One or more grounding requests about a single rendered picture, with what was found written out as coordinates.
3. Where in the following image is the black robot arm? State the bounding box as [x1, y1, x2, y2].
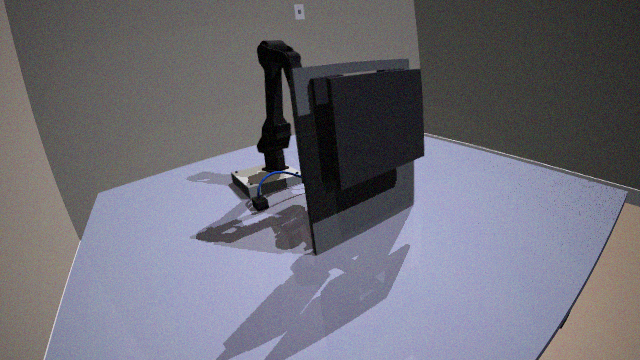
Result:
[257, 40, 302, 173]

